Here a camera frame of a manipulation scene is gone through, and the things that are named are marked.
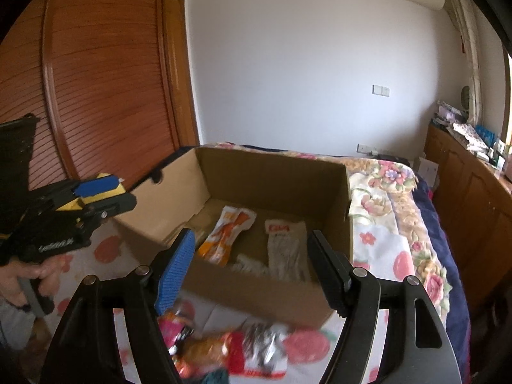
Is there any pink braised meat packet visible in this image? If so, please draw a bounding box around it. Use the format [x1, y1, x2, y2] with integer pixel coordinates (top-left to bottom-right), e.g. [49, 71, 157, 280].
[157, 311, 195, 356]

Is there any white grey snack packet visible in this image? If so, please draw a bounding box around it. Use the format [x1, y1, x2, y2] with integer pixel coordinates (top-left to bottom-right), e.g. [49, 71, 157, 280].
[265, 219, 311, 283]

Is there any person's left hand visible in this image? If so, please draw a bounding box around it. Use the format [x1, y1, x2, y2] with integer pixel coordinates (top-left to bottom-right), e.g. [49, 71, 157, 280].
[1, 256, 62, 308]

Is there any floral bed quilt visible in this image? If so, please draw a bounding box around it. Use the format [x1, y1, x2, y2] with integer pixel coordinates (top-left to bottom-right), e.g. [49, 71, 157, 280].
[198, 144, 450, 327]

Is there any strawberry print white tablecloth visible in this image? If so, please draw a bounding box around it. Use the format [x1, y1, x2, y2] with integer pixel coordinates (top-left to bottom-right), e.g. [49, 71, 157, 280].
[43, 191, 421, 384]

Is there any white orange small snack packet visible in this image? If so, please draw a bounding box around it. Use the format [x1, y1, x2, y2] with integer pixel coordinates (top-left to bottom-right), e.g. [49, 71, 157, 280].
[172, 333, 232, 379]

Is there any brown cardboard box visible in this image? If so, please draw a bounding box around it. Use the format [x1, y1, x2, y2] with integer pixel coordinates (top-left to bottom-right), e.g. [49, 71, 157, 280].
[114, 146, 355, 331]

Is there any silver foil snack packet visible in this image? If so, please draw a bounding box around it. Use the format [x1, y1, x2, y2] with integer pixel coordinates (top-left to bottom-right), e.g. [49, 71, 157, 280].
[227, 322, 288, 380]

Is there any navy blue blanket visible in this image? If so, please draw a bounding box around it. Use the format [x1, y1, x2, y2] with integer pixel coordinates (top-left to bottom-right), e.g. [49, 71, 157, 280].
[411, 176, 471, 383]

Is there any wooden louvered wardrobe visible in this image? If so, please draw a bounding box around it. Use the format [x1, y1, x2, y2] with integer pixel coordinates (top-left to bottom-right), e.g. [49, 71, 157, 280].
[1, 0, 199, 189]

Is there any wooden sideboard cabinet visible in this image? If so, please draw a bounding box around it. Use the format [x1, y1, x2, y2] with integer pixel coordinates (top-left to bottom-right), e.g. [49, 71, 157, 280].
[424, 125, 511, 312]

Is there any stack of papers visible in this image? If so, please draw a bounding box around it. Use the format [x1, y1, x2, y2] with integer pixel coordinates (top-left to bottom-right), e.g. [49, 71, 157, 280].
[447, 123, 489, 154]

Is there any patterned window curtain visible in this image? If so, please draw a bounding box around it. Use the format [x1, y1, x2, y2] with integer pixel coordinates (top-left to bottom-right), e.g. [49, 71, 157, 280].
[450, 0, 483, 126]

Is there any white wall switch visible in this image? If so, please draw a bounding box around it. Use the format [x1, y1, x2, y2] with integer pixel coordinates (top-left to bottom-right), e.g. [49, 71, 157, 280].
[372, 85, 390, 97]

